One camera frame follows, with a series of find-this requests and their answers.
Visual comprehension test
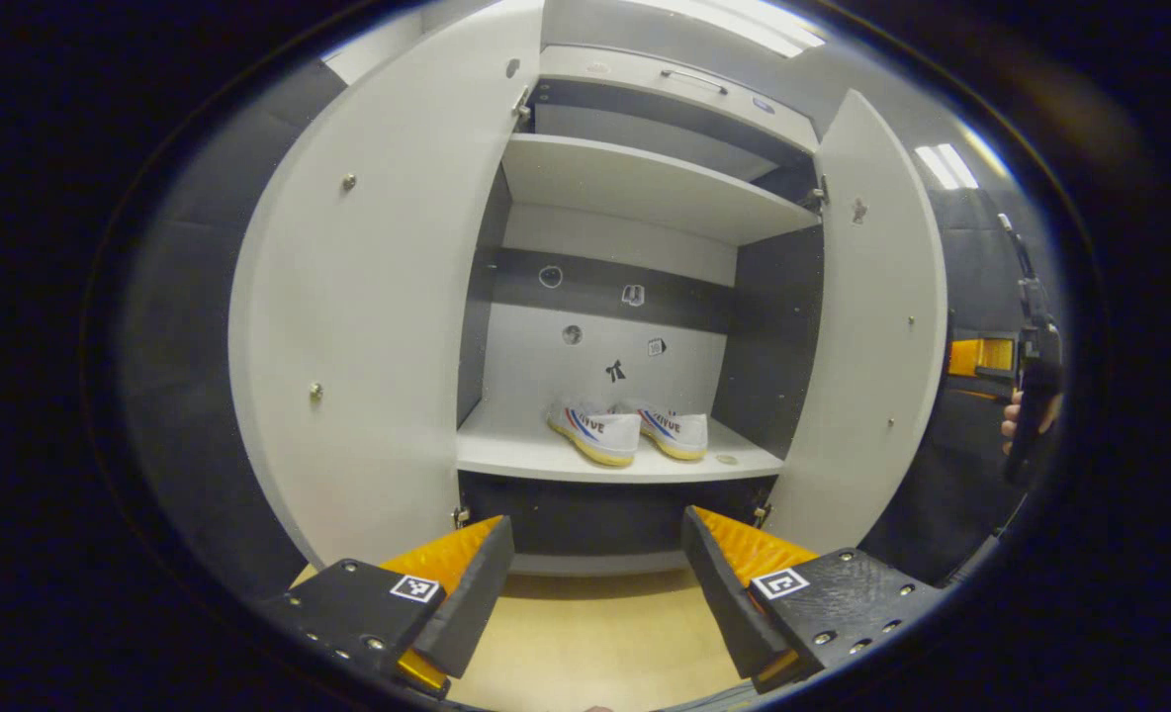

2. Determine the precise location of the long ceiling light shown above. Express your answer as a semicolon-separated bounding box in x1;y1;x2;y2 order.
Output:
635;0;829;58

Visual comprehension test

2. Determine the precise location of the grey cabinet door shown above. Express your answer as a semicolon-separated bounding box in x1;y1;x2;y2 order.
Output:
227;0;545;571
764;89;950;557

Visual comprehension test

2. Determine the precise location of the grey white shoe cabinet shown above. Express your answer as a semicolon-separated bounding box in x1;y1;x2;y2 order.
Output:
227;0;950;580

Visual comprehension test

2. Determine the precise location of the silver bar handle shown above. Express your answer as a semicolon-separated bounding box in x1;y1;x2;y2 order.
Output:
659;67;730;96

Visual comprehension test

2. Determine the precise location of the white cabinet shelf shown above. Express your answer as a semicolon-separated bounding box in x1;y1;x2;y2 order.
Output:
455;400;784;485
499;133;824;246

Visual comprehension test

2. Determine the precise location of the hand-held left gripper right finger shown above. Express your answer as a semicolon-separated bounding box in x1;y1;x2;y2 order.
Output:
681;506;943;693

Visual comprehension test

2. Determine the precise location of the small ceiling light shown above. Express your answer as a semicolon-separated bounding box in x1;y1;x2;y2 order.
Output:
914;143;980;191

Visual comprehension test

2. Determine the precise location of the black backdrop cloth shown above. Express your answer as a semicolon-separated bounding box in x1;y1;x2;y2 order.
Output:
116;59;349;606
855;188;1067;586

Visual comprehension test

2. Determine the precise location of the white canvas shoe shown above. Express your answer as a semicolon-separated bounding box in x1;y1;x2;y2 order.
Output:
546;399;643;468
638;403;710;462

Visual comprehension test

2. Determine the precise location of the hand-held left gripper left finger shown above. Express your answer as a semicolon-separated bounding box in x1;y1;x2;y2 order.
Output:
261;514;515;699

